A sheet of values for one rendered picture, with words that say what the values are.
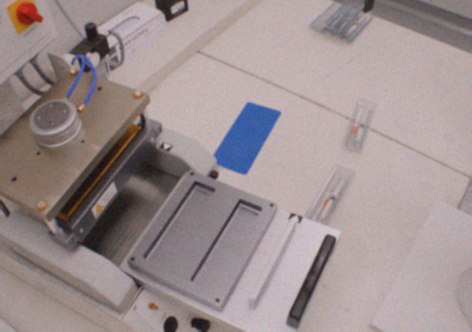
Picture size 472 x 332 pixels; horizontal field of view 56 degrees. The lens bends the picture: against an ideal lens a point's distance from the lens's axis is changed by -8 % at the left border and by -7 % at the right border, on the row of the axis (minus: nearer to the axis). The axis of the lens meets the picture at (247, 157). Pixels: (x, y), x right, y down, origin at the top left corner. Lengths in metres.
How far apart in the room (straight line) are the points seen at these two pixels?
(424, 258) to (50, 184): 0.74
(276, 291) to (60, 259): 0.34
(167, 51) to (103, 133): 0.69
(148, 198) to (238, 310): 0.29
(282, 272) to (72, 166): 0.36
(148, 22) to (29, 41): 0.61
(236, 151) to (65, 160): 0.54
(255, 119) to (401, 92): 0.43
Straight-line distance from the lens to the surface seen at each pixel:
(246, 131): 1.21
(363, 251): 1.04
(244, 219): 0.78
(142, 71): 1.36
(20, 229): 0.84
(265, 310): 0.72
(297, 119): 1.25
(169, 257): 0.76
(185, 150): 0.86
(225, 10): 1.57
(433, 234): 1.08
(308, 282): 0.70
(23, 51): 0.87
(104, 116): 0.79
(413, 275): 1.02
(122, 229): 0.86
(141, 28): 1.41
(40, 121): 0.76
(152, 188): 0.90
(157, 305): 0.84
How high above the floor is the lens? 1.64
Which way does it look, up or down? 50 degrees down
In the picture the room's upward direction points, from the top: 1 degrees counter-clockwise
